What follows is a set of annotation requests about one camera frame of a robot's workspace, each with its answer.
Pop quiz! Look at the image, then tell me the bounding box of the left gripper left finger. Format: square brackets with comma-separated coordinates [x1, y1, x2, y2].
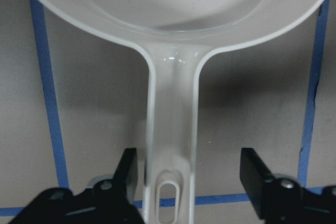
[112, 148, 138, 203]

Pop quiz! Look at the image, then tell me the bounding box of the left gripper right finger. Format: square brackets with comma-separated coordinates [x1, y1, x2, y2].
[240, 147, 275, 220]

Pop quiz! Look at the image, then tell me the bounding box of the beige plastic dustpan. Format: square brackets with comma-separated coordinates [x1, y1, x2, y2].
[39, 0, 324, 223]

